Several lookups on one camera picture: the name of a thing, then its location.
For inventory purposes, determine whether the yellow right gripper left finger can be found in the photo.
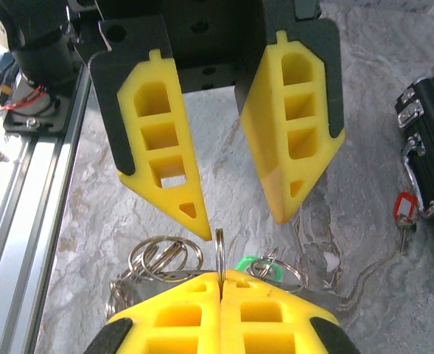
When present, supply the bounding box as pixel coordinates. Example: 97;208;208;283
83;271;223;354

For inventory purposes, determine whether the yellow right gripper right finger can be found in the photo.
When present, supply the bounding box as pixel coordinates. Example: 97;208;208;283
220;268;361;354

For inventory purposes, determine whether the metal key holder with rings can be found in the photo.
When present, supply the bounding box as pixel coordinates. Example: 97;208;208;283
105;235;315;325

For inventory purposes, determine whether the green key tag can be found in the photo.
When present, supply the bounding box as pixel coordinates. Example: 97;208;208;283
234;255;282;285

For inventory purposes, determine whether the silver split keyring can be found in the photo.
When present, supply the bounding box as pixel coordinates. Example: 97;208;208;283
214;228;227;287

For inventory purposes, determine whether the key with red tag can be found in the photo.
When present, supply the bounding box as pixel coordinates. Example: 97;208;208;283
392;191;420;255

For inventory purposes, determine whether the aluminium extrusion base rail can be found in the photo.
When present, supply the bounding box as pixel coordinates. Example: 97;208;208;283
0;69;92;354

